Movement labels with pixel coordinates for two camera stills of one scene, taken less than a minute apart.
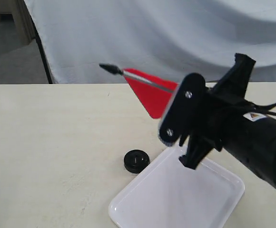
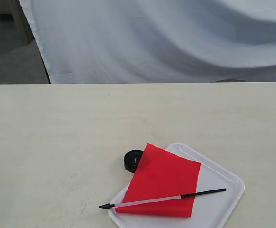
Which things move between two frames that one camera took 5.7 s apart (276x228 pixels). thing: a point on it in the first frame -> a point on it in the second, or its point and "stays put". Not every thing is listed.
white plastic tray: [171, 194] stays put
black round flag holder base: [135, 160] stays put
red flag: [155, 94] -> [162, 183]
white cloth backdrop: [167, 40] stays put
